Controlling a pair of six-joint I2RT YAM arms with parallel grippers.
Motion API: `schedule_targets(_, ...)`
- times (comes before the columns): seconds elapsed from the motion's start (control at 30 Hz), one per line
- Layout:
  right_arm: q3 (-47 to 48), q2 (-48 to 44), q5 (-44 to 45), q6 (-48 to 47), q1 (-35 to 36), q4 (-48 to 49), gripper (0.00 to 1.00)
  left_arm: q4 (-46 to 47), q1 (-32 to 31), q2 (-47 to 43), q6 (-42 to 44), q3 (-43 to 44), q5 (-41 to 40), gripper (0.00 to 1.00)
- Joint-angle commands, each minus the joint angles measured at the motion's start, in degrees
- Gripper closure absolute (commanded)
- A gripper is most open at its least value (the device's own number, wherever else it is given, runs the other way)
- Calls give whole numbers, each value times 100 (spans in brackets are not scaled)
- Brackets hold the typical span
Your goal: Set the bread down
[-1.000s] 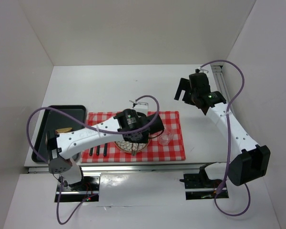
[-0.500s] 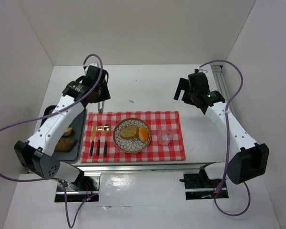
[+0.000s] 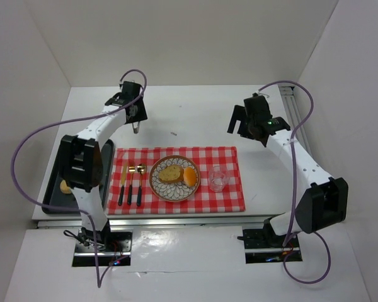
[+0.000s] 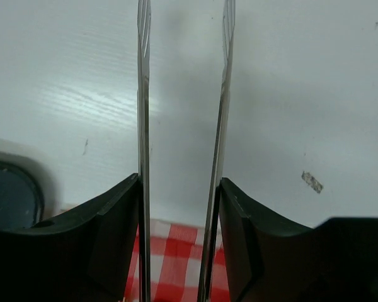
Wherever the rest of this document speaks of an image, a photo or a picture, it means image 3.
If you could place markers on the round bread roll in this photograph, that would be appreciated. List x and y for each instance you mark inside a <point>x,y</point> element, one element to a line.
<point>64,188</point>

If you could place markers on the round orange bun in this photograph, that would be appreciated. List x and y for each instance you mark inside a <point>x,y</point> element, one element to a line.
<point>190,176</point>

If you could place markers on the dark baking tray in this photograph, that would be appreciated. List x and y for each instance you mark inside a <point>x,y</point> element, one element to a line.
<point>55,197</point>

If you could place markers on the gold fork black handle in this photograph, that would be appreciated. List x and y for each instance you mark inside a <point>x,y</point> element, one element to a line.
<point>132,170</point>

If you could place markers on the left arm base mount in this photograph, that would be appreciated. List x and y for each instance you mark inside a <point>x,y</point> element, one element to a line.
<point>115,252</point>

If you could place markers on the gold spoon black handle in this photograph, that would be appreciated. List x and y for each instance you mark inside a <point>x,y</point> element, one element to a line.
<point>141,169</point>

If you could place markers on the patterned ceramic plate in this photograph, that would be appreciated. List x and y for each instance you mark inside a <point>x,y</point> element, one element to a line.
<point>172,192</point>

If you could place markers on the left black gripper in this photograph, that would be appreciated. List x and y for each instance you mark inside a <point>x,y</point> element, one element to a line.
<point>138,111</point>

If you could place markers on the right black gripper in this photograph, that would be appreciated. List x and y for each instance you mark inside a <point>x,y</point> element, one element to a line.
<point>239,123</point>

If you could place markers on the aluminium rail right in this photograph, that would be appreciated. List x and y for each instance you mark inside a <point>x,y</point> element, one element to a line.
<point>293,114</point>

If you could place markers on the gold knife black handle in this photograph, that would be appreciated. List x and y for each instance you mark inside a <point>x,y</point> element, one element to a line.
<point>122,183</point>

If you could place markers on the red checkered cloth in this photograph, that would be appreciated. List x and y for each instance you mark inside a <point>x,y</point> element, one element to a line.
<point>136,190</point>

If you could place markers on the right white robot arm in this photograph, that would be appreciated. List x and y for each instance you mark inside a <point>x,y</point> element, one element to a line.
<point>319,200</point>

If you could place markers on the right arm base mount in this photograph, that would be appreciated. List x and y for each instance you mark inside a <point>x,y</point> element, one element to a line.
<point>262,245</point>

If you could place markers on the clear drinking glass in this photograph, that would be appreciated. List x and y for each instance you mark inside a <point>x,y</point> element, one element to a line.
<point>218,178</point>

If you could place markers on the bread slice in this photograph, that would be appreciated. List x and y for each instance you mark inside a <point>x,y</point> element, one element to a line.
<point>171,174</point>

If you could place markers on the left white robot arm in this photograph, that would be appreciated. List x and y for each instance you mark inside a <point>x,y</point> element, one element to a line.
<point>80,162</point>

